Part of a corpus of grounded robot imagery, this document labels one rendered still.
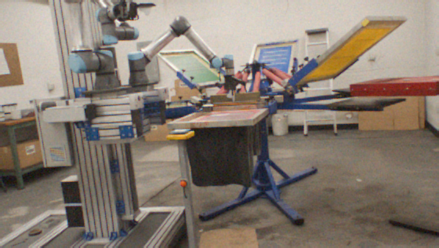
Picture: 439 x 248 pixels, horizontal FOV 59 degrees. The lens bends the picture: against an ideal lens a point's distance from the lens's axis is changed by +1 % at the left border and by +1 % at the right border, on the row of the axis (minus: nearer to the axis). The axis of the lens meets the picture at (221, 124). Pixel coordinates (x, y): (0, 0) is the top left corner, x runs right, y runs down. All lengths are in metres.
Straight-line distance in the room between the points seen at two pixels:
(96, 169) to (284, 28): 5.02
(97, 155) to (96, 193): 0.27
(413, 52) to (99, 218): 5.60
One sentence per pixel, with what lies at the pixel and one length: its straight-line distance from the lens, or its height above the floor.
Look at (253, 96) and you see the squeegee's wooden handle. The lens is 2.99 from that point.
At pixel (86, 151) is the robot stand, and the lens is 2.78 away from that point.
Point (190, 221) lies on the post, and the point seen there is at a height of 0.40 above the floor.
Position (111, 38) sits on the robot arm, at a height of 1.53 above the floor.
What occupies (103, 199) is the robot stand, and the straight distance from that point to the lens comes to 2.82.
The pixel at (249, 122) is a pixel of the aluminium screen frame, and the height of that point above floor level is 0.97.
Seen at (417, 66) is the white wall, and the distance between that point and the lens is 7.08.
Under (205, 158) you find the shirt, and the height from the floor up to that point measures 0.72.
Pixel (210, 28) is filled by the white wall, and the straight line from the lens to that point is 7.43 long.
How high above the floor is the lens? 1.34
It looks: 9 degrees down
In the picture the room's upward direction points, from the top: 6 degrees counter-clockwise
